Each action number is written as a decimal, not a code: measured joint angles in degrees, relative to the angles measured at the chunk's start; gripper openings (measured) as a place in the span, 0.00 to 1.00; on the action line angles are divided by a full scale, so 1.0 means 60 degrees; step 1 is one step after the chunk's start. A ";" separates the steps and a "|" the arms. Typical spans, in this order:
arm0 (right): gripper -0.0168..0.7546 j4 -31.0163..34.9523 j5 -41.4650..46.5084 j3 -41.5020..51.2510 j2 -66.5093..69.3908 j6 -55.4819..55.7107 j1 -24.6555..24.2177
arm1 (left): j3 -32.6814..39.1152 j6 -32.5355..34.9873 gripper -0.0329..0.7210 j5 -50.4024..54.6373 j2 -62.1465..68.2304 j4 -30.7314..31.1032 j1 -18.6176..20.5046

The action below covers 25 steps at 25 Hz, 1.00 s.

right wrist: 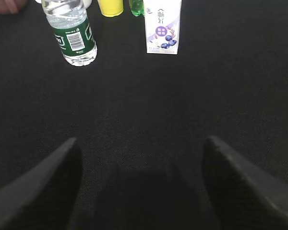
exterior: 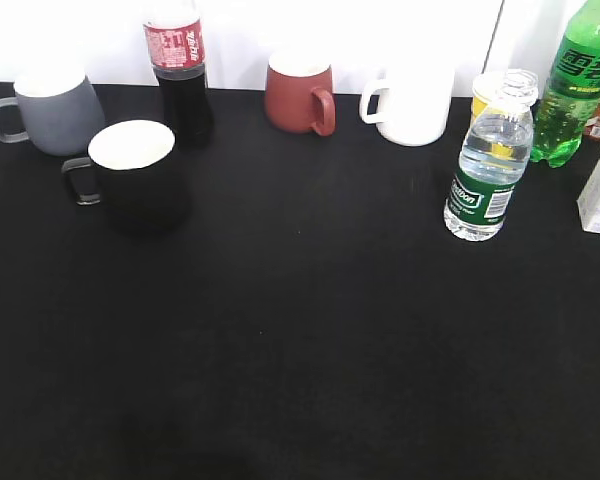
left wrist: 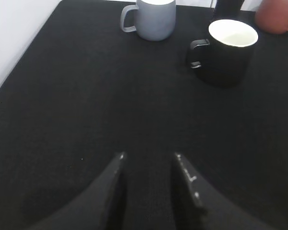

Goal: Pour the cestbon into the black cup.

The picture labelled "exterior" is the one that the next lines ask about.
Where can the green soda bottle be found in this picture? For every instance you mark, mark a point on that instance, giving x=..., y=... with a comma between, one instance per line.
x=572, y=91

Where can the clear water bottle green label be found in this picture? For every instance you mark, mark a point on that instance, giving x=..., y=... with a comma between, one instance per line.
x=481, y=188

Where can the cola bottle red label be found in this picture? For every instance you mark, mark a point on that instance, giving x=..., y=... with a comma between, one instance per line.
x=174, y=39

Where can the yellow cup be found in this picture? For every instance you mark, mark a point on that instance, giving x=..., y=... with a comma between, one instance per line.
x=499, y=126

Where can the black mug white inside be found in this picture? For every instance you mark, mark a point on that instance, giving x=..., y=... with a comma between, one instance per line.
x=135, y=173

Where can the red-brown ceramic mug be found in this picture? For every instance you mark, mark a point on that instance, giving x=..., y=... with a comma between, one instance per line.
x=299, y=92

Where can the white ceramic mug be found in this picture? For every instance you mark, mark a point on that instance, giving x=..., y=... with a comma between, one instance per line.
x=407, y=107

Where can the grey ceramic mug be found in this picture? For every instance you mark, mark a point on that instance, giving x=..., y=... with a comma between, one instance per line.
x=60, y=111

